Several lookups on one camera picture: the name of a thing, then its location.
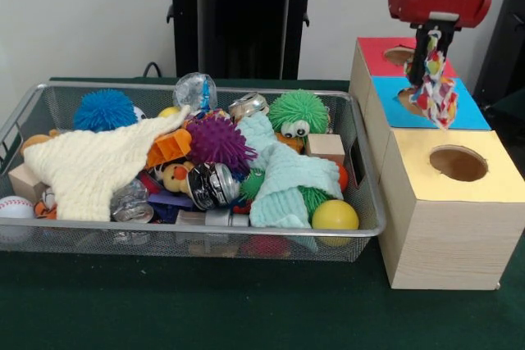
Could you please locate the green spiky ball with eyes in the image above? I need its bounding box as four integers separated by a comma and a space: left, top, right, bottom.
267, 89, 330, 140

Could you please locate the crushed black drink can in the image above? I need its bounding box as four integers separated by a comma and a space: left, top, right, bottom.
186, 162, 241, 211

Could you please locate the shallow silver mesh bin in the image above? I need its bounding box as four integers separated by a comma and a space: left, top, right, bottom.
0, 81, 387, 263

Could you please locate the dark green side table cloth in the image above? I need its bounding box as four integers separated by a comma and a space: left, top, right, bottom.
483, 87, 525, 132

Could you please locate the white baseball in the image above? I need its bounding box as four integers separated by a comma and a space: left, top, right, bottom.
0, 196, 36, 244

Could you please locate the wooden box with three holes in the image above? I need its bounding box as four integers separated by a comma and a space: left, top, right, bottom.
348, 37, 525, 292

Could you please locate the blue spiky rubber ball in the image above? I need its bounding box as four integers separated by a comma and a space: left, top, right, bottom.
73, 88, 139, 133

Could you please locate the orange-red ball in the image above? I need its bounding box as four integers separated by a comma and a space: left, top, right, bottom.
336, 161, 349, 193

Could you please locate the yellow plastic ball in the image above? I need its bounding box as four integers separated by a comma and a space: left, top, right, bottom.
311, 198, 360, 247

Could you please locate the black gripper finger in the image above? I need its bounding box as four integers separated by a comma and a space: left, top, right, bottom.
411, 25, 431, 85
441, 26, 457, 59

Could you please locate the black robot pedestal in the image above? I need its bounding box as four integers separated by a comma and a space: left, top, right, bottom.
157, 0, 331, 80

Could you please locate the mint green knitted cloth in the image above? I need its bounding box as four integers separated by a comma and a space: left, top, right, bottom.
236, 113, 345, 229

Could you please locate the purple spiky rubber ball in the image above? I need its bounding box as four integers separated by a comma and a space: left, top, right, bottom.
187, 115, 258, 173

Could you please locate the colourful polka-dot cloth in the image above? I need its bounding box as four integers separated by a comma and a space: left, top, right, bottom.
403, 30, 459, 130

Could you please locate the cream knitted cloth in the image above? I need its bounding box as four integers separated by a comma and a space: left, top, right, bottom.
23, 104, 192, 222

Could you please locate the small wooden cube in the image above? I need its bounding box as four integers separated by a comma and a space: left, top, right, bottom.
306, 133, 346, 166

